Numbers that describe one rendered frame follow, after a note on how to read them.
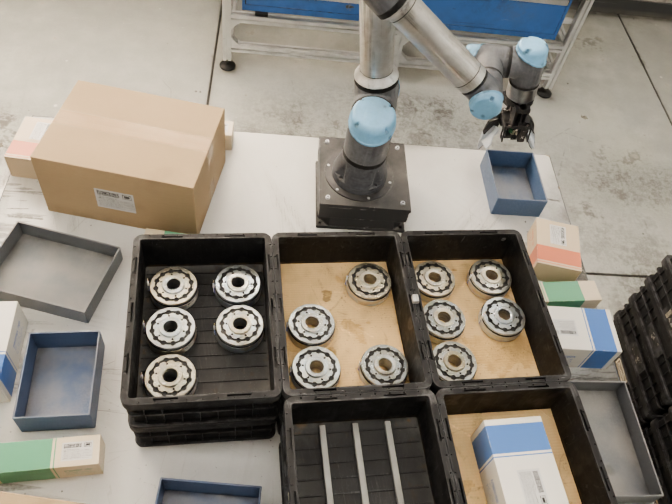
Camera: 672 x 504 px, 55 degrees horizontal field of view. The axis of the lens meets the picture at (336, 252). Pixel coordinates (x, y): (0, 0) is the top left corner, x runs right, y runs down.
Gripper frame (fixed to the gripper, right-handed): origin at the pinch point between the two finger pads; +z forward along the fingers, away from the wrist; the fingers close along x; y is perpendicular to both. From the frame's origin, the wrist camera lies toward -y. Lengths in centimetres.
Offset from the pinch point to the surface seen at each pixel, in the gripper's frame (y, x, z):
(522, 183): -3.4, 9.6, 18.5
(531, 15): -141, 43, 50
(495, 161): -9.7, 1.6, 15.3
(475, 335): 59, -15, 2
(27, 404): 77, -113, 1
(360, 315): 56, -41, -1
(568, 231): 20.5, 17.1, 12.4
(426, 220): 14.7, -21.5, 14.6
